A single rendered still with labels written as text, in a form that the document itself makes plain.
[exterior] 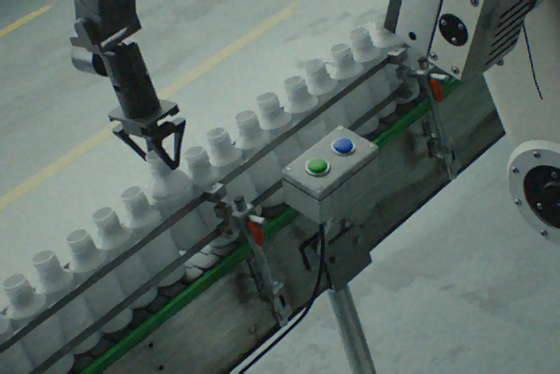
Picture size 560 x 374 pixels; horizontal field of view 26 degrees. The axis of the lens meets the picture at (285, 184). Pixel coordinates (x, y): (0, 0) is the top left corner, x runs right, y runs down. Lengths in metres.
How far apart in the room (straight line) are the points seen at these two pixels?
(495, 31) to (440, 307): 2.23
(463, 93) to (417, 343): 1.14
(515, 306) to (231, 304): 1.48
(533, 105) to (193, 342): 0.74
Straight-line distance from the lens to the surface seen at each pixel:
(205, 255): 1.95
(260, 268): 1.90
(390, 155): 2.14
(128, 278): 1.85
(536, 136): 1.46
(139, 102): 1.79
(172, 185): 1.85
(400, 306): 3.41
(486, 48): 1.20
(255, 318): 1.99
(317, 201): 1.83
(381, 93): 2.15
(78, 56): 1.84
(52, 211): 4.57
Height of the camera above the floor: 1.99
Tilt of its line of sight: 29 degrees down
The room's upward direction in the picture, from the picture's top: 19 degrees counter-clockwise
